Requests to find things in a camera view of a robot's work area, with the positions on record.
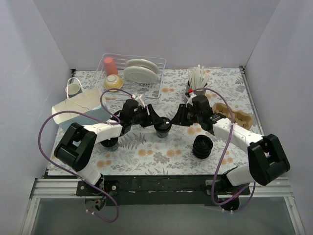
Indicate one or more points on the bundle of white straws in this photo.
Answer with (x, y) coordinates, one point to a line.
(200, 76)

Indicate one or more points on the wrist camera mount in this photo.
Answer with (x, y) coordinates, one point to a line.
(189, 95)
(141, 100)

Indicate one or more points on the black coffee lid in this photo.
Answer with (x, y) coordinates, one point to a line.
(165, 126)

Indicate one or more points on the pink plastic cup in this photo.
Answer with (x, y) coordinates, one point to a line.
(110, 66)

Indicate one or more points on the stack of black lids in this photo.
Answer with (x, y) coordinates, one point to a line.
(202, 146)

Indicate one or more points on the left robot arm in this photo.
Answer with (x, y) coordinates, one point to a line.
(76, 146)

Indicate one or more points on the dark coffee cup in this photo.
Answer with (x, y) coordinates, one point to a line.
(110, 145)
(161, 135)

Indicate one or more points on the yellow patterned bowl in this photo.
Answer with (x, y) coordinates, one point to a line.
(113, 82)

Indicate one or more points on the front white plate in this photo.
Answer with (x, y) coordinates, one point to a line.
(140, 75)

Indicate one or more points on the white plate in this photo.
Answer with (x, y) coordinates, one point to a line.
(143, 63)
(140, 75)

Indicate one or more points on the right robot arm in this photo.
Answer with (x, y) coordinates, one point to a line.
(266, 157)

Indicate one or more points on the light blue paper bag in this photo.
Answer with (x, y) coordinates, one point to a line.
(88, 102)

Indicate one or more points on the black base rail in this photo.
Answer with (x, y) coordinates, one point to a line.
(159, 189)

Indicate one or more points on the small white mug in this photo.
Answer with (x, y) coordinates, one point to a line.
(72, 90)

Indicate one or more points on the rear white plate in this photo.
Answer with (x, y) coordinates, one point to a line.
(143, 63)

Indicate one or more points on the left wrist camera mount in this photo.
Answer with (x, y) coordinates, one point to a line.
(141, 100)

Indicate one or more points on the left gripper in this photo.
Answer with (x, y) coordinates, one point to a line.
(148, 115)

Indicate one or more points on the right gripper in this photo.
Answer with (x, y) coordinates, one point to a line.
(182, 115)

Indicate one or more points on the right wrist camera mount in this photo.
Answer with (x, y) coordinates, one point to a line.
(189, 95)

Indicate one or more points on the white wire dish rack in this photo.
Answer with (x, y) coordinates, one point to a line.
(132, 84)

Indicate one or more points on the brown cardboard cup carrier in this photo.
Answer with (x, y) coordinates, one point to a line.
(241, 118)

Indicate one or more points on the grey straw holder cup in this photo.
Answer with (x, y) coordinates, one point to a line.
(198, 92)

